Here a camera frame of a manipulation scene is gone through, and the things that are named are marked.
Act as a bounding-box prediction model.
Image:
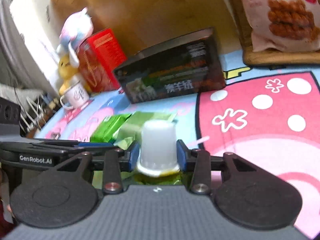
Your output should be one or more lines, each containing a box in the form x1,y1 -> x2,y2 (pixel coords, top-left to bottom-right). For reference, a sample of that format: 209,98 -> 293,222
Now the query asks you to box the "yellow plush toy with hat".
56,7 -> 94,95

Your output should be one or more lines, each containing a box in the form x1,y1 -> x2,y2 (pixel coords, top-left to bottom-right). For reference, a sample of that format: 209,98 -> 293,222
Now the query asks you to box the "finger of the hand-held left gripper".
37,145 -> 87,155
32,140 -> 115,148

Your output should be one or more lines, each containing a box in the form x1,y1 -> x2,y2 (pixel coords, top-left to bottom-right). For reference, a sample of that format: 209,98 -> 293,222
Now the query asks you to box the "bright green snack packet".
89,113 -> 132,143

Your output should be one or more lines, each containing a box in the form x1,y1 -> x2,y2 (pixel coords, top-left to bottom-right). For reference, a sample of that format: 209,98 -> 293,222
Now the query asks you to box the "black printed box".
113,27 -> 227,104

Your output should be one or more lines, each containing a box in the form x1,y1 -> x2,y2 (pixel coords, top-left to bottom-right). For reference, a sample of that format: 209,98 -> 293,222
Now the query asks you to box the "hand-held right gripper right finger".
176,139 -> 263,195

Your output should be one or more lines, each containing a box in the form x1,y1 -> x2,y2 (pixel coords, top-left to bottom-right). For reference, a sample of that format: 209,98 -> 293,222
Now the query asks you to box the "white plastic jelly cup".
136,119 -> 180,178

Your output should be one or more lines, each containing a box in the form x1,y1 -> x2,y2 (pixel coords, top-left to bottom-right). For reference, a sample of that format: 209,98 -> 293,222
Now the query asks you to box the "pink snack bag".
235,0 -> 320,53

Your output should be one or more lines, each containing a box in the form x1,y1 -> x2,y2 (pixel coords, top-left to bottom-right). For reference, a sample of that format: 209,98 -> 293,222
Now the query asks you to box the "white enamel mug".
59,80 -> 90,110

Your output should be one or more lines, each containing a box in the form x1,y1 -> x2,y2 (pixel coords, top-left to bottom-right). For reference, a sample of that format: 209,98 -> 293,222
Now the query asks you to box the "wooden basket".
224,0 -> 320,67

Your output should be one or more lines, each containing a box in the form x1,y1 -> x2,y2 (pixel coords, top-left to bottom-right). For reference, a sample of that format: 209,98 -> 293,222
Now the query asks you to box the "grey curtain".
0,0 -> 59,98

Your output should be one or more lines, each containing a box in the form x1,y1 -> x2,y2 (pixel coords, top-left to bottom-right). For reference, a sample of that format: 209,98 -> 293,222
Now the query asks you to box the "brown cardboard box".
50,0 -> 242,57

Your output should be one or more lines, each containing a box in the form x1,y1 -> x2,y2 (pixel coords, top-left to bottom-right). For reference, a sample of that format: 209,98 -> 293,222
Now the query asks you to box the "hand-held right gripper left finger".
54,141 -> 140,195

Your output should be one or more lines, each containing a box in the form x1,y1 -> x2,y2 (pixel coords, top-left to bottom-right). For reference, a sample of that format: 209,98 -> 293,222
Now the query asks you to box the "printed cartoon blanket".
35,47 -> 320,239

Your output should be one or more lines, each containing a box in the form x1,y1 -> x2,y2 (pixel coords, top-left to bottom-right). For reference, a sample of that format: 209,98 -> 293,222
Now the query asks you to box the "red patterned box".
76,28 -> 127,93

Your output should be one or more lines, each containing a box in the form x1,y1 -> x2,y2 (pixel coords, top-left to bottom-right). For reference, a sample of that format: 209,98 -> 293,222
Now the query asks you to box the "dark green snack packet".
132,169 -> 184,186

